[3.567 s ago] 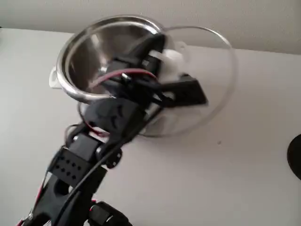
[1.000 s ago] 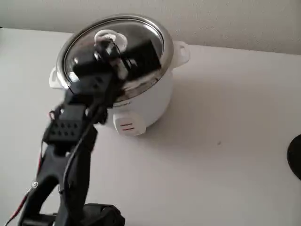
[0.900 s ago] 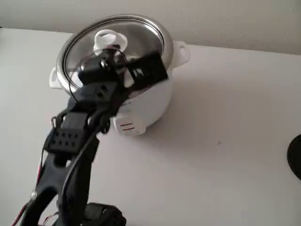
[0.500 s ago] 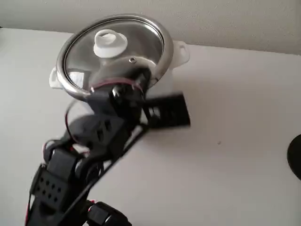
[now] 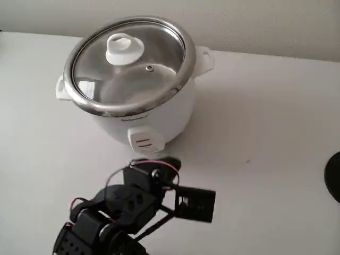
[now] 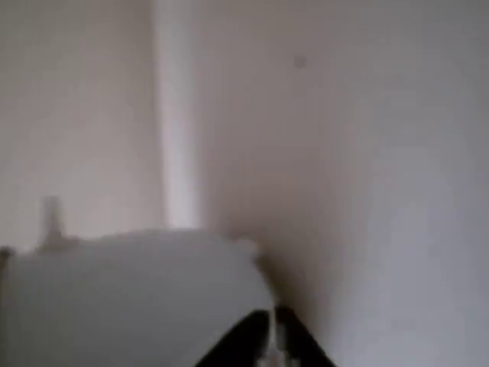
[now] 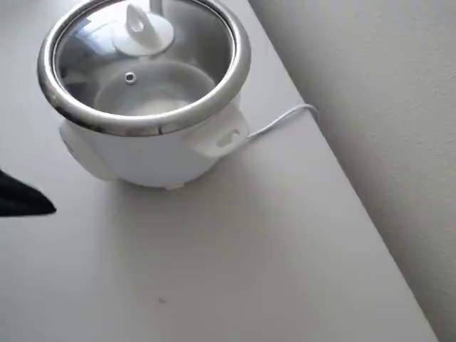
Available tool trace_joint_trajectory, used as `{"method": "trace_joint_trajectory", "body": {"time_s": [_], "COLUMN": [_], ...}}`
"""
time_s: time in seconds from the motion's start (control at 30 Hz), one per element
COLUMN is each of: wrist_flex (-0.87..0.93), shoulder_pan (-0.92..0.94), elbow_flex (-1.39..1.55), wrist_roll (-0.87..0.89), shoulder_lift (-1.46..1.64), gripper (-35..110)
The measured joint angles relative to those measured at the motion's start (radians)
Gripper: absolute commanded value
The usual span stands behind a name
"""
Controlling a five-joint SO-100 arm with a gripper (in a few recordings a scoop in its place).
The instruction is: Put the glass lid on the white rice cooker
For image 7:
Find white rice cooker body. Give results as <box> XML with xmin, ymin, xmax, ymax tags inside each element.
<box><xmin>58</xmin><ymin>88</ymin><xmax>249</xmax><ymax>190</ymax></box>

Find glass lid with white knob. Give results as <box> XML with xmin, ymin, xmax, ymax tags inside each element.
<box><xmin>37</xmin><ymin>0</ymin><xmax>252</xmax><ymax>138</ymax></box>
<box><xmin>53</xmin><ymin>0</ymin><xmax>238</xmax><ymax>117</ymax></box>

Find white power cord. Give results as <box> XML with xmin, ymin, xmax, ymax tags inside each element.
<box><xmin>245</xmin><ymin>103</ymin><xmax>320</xmax><ymax>140</ymax></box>

